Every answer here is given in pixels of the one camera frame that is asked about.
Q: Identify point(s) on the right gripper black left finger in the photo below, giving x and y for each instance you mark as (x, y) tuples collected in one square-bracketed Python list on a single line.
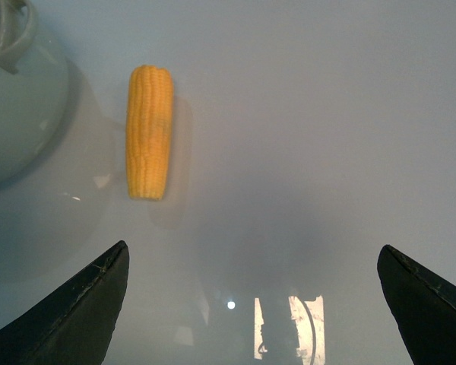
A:
[(74, 324)]

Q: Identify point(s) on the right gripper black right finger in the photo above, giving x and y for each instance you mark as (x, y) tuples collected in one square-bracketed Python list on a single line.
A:
[(423, 305)]

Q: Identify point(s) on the yellow corn cob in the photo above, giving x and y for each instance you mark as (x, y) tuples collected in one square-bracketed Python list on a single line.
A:
[(148, 132)]

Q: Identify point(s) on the white electric cooking pot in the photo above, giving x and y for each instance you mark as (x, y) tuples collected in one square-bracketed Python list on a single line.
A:
[(33, 86)]

